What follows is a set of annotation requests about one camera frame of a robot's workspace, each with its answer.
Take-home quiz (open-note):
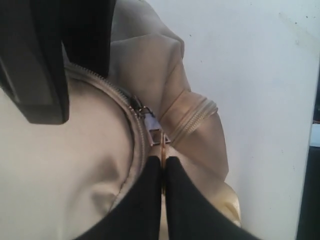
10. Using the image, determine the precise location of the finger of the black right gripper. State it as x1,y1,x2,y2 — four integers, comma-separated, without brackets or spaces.
60,0,117,77
0,0,69,124

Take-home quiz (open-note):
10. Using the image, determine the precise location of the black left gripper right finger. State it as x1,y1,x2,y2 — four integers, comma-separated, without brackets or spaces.
166,156,256,240

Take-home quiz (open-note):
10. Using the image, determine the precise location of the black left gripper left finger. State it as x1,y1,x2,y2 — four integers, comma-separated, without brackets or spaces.
78,156,162,240

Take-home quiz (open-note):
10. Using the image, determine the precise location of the cream fabric duffel bag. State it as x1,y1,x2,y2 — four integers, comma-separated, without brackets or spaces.
0,0,241,240

